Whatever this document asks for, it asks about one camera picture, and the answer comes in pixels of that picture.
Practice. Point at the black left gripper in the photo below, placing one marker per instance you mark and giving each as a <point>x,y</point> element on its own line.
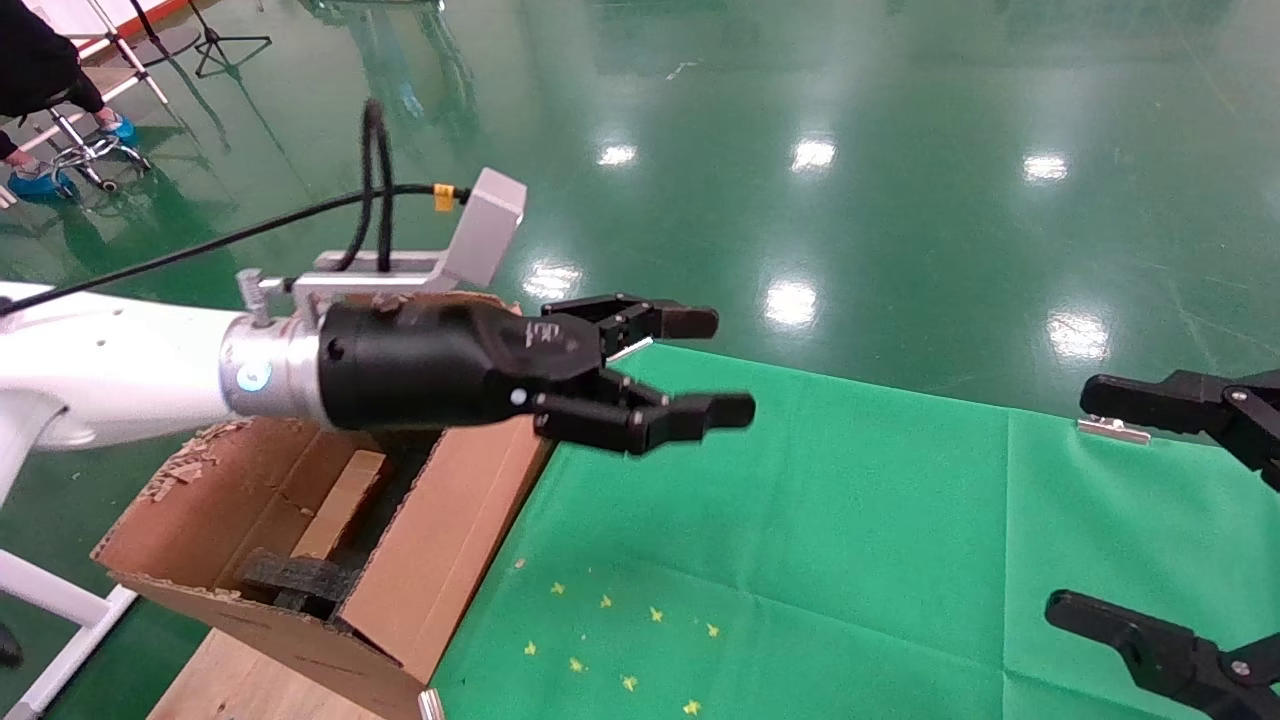
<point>420,365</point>

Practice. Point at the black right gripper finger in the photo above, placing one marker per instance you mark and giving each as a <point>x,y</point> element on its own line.
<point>1200,400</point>
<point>1170,655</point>

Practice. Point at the small taped cardboard box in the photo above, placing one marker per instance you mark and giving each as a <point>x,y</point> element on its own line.
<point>340,505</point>

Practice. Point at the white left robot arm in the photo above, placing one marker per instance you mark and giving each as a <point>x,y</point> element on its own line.
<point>120,360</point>

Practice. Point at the large open brown carton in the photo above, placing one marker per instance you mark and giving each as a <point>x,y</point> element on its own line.
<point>440,540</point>

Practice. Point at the silver binder clip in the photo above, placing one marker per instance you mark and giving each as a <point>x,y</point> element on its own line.
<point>1120,431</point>

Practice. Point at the green table cloth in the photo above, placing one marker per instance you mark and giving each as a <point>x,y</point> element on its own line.
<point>900,550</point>

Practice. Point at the black foam insert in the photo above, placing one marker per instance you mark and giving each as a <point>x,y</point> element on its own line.
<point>295,578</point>

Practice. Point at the black tripod stand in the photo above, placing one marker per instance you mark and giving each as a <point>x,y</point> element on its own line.
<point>210,35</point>

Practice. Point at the black round-base stand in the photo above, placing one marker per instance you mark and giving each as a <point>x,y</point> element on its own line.
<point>170,45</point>

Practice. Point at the chrome stool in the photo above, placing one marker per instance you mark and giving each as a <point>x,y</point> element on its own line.
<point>90,150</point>

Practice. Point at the white board orange edge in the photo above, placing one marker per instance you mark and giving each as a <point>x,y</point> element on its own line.
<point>75,12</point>

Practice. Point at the person in black clothes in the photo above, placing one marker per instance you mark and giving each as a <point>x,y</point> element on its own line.
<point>30,60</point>

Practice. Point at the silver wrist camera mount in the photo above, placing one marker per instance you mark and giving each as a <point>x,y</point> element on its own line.
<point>490,225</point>

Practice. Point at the white metal frame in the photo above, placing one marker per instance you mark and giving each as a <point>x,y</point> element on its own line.
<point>50,585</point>

